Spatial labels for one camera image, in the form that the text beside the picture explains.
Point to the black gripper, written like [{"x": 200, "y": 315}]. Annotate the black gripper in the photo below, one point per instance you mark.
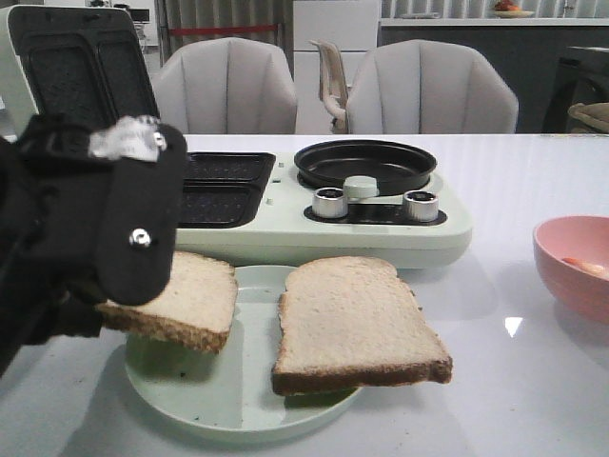
[{"x": 54, "y": 196}]

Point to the bread slice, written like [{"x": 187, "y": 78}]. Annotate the bread slice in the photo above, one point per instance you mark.
[
  {"x": 350, "y": 322},
  {"x": 195, "y": 310}
]

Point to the green sandwich maker lid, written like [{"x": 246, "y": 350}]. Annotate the green sandwich maker lid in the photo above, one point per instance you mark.
[{"x": 84, "y": 64}]

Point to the cooked shrimp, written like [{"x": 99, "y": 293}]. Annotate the cooked shrimp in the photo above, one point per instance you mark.
[{"x": 596, "y": 270}]

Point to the green breakfast maker base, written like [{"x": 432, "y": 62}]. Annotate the green breakfast maker base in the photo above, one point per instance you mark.
[{"x": 251, "y": 208}]

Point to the left grey upholstered chair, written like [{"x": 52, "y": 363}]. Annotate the left grey upholstered chair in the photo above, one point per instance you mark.
[{"x": 227, "y": 86}]

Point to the grey upholstered chair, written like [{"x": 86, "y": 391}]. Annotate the grey upholstered chair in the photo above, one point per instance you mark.
[
  {"x": 429, "y": 87},
  {"x": 227, "y": 86}
]

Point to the left silver control knob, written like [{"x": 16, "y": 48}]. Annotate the left silver control knob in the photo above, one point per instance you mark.
[{"x": 329, "y": 203}]

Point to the silver control knob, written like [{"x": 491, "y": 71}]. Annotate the silver control knob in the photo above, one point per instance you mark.
[
  {"x": 329, "y": 203},
  {"x": 421, "y": 206}
]

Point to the green round plate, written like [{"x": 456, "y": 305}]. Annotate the green round plate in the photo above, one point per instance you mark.
[{"x": 228, "y": 396}]

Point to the beige office chair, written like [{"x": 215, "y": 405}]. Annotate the beige office chair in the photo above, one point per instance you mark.
[{"x": 333, "y": 89}]

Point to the black round frying pan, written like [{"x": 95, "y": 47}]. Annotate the black round frying pan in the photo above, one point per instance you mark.
[{"x": 396, "y": 167}]

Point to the white cabinet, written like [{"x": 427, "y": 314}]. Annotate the white cabinet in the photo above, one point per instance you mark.
[{"x": 352, "y": 26}]

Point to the right silver control knob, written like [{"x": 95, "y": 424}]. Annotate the right silver control knob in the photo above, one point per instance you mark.
[{"x": 421, "y": 206}]

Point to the right grey upholstered chair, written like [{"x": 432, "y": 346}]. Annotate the right grey upholstered chair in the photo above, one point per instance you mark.
[{"x": 429, "y": 87}]

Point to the fruit plate on counter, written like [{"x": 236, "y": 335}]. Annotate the fruit plate on counter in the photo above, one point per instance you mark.
[{"x": 506, "y": 9}]

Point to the dark counter unit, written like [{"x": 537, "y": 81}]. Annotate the dark counter unit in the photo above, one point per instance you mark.
[{"x": 550, "y": 63}]

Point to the pink bowl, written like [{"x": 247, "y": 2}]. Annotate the pink bowl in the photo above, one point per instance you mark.
[{"x": 583, "y": 237}]

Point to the green pan handle knob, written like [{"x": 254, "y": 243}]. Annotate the green pan handle knob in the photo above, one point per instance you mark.
[{"x": 360, "y": 187}]

